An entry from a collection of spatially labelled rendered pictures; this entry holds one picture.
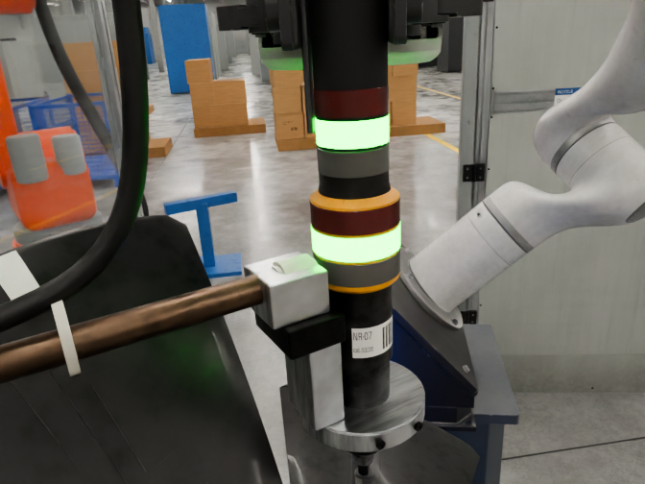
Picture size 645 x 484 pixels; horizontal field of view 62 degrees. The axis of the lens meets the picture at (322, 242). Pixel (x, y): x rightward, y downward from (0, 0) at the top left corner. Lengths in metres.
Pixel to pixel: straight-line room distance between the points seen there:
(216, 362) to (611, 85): 0.68
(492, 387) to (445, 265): 0.25
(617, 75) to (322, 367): 0.67
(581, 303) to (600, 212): 1.55
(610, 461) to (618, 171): 1.65
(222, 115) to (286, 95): 2.01
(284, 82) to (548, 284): 5.93
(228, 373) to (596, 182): 0.71
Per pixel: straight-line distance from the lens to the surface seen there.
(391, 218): 0.25
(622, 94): 0.87
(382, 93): 0.24
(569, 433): 2.50
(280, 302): 0.24
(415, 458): 0.57
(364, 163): 0.24
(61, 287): 0.22
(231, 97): 9.49
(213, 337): 0.35
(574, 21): 2.16
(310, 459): 0.54
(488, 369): 1.12
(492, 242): 0.95
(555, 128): 0.97
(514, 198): 0.95
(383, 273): 0.26
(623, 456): 2.47
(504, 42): 2.09
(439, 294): 0.98
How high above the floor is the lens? 1.56
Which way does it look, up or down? 21 degrees down
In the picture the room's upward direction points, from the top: 3 degrees counter-clockwise
